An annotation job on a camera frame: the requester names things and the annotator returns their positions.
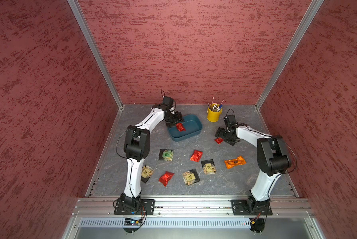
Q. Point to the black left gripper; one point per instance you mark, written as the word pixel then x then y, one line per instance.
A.
pixel 179 118

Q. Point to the aluminium corner profile right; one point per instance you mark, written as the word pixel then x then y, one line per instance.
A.
pixel 302 28

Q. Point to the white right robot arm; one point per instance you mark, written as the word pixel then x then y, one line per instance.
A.
pixel 272 154

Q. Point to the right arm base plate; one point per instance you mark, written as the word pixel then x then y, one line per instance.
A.
pixel 251 207

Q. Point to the aluminium corner profile left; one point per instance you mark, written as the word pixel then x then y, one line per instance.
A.
pixel 79 16

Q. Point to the aluminium corner profile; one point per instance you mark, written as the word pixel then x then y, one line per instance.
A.
pixel 302 28
pixel 79 16

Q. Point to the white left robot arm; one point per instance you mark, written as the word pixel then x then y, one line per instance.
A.
pixel 137 143

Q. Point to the teal plastic storage box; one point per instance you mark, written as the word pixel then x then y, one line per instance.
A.
pixel 192 126

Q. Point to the clear tea bag green label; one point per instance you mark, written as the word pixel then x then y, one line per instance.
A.
pixel 166 154

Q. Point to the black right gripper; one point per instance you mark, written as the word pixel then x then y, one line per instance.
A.
pixel 220 133

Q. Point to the clear tea bag edge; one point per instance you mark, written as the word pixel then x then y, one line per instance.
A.
pixel 147 173

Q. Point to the yellow metal pencil bucket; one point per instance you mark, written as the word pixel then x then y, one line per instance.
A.
pixel 214 112

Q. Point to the aluminium front rail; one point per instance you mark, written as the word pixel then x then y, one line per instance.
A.
pixel 194 206

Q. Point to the red foil tea bag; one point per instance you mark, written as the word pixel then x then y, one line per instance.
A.
pixel 166 177
pixel 196 156
pixel 180 127
pixel 219 140

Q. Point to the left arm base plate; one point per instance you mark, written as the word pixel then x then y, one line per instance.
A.
pixel 134 207

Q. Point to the orange foil tea bag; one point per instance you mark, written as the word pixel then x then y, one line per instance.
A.
pixel 235 162

